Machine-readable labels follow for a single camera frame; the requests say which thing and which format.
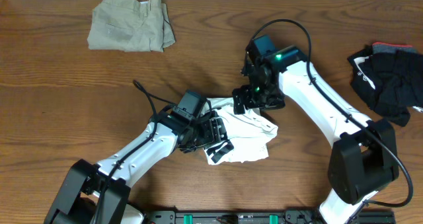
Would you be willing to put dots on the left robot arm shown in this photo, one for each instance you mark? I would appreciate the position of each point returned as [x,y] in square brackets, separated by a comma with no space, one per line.
[98,193]

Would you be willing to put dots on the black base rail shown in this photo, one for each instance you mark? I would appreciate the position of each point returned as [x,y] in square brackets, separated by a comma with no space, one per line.
[293,216]

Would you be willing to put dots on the folded khaki shorts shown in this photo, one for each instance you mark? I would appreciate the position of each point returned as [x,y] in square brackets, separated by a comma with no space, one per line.
[131,26]

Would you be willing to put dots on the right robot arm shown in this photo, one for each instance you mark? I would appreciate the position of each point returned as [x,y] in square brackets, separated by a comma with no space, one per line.
[362,161]

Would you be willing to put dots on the white t-shirt black print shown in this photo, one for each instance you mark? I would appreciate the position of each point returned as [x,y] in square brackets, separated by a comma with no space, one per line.
[247,134]

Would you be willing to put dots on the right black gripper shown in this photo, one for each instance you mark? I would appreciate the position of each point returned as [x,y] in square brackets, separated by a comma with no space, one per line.
[245,92]

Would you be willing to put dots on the black garment red trim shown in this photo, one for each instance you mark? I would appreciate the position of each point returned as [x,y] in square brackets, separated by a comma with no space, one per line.
[388,78]

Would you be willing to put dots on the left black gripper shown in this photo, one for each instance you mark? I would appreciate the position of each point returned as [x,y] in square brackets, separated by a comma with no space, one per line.
[212,127]

